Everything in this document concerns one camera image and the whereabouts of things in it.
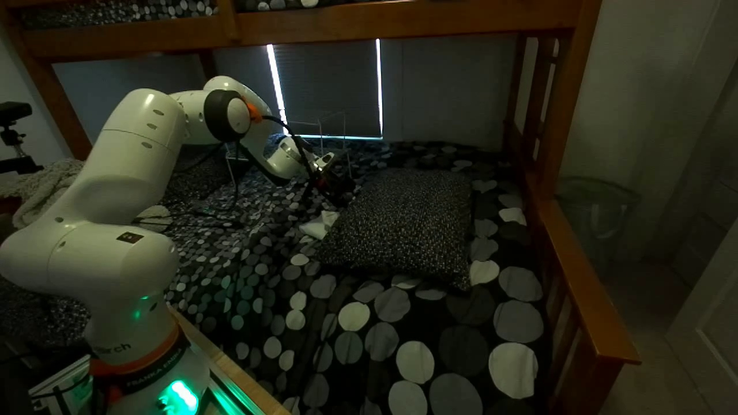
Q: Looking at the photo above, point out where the dark window blind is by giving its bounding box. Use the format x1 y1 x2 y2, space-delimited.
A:
53 34 518 147

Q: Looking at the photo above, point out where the wooden bunk bed frame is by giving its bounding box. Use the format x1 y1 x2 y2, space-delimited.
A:
0 0 640 415

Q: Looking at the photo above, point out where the black camera tripod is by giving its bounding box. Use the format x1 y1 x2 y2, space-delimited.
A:
0 102 40 175

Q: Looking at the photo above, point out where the white wire rack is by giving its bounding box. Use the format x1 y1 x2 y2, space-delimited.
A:
290 110 349 152

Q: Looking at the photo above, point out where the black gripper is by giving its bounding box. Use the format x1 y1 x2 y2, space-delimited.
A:
312 152 356 199

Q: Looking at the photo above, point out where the green wire waste basket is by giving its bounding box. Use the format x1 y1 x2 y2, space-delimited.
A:
556 175 640 274

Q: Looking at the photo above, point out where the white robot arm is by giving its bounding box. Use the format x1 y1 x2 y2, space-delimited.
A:
0 76 337 415

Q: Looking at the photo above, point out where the black white-dotted pillow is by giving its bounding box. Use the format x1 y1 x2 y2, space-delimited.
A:
318 168 473 291

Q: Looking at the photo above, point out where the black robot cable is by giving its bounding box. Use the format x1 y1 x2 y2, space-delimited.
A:
222 114 331 215

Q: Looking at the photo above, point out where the upper bunk spotted mattress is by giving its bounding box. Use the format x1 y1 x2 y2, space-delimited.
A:
16 0 331 31

